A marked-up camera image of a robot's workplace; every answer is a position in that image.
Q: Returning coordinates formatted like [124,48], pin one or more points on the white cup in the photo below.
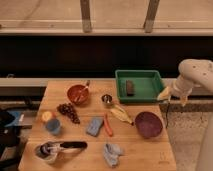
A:
[47,152]

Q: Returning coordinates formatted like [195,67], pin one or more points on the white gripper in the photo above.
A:
[181,87]

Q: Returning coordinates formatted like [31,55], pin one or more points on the green plastic tray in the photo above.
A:
[147,84]

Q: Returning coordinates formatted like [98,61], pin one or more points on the red bowl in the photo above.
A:
[71,94]

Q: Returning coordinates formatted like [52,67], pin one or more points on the yellow orange fruit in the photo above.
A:
[47,115]

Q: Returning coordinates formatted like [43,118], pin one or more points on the orange carrot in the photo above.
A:
[108,129]

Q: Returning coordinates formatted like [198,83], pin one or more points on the crumpled blue cloth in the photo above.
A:
[111,154]

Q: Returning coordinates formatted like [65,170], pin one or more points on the blue sponge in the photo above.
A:
[94,126]

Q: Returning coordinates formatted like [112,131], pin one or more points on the wooden table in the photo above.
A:
[140,154]

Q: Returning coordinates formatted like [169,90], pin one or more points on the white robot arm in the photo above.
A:
[194,73]

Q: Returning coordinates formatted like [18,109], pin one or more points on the bunch of dark grapes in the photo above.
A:
[68,110]

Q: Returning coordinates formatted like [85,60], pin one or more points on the dark brown block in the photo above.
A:
[129,88]

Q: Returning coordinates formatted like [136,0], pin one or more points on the spoon in red bowl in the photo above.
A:
[81,93]

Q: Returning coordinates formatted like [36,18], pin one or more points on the small metal cup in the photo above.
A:
[107,99]

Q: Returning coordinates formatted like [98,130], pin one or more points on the black blue equipment at left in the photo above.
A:
[10,131]

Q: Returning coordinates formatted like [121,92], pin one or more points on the yellow banana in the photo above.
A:
[121,114]

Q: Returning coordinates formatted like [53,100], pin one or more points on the black handled brush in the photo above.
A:
[69,144]

